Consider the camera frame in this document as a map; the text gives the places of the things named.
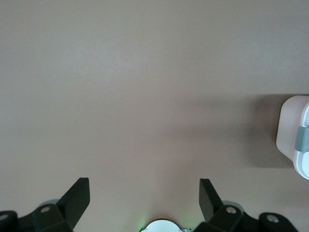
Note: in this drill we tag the white box lid grey clips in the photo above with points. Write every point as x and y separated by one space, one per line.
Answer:
303 145

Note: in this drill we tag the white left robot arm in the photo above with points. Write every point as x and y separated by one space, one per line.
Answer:
161 226

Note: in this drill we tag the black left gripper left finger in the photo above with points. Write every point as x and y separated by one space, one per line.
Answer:
70 207

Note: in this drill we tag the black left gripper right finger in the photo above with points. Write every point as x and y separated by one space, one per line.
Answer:
212 207

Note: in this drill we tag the pink translucent plastic box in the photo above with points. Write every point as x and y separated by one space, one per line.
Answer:
287 125

